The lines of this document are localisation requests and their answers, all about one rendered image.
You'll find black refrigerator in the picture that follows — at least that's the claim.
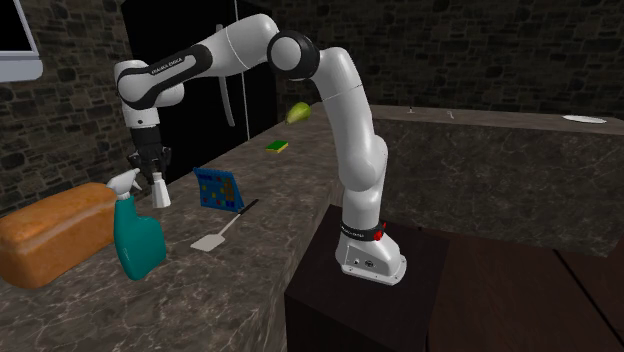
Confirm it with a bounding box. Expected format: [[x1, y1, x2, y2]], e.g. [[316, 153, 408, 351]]
[[119, 0, 279, 183]]

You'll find white salt shaker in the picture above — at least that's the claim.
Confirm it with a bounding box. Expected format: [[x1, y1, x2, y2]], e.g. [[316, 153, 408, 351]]
[[150, 169, 172, 210]]

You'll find blue patterned board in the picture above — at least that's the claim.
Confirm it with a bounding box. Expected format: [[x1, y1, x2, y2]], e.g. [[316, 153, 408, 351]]
[[192, 167, 245, 214]]

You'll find grey spatula with black handle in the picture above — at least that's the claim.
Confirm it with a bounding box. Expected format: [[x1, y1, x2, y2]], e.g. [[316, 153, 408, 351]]
[[189, 198, 261, 253]]

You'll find teal spray bottle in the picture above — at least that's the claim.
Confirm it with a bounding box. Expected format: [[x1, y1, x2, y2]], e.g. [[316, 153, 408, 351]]
[[105, 167, 168, 282]]

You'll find white plate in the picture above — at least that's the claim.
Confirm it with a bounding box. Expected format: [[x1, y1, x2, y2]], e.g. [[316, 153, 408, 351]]
[[561, 114, 608, 125]]

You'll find green pear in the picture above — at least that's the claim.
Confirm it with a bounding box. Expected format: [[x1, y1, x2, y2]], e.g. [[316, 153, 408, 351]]
[[284, 101, 312, 126]]

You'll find dark robot stand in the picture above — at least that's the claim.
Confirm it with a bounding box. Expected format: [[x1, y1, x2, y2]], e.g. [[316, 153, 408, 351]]
[[284, 203, 451, 352]]

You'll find brown bread loaf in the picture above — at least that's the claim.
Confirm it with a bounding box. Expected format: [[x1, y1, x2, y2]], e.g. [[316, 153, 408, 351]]
[[0, 181, 120, 290]]

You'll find white framed window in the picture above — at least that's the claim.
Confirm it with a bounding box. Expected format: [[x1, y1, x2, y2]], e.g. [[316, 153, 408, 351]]
[[0, 0, 44, 83]]

